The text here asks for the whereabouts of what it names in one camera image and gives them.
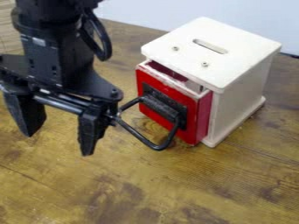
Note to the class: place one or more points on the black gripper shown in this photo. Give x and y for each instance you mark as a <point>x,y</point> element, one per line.
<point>54,75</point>

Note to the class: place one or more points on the black metal drawer handle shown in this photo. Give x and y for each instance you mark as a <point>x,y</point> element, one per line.
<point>165,111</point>

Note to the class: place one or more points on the red drawer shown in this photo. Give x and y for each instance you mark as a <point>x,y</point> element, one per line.
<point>182,94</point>

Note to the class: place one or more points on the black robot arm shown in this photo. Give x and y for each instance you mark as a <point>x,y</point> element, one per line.
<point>57,17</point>

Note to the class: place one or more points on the left screw on box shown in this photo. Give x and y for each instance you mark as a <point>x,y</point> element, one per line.
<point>175,48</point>

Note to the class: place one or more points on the screw on box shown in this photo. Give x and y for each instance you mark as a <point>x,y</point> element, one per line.
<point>175,48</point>
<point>205,64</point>

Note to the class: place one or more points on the right screw on box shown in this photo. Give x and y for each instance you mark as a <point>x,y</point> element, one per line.
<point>205,64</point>

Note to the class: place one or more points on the white wooden box cabinet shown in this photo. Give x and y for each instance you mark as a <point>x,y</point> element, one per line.
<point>239,56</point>

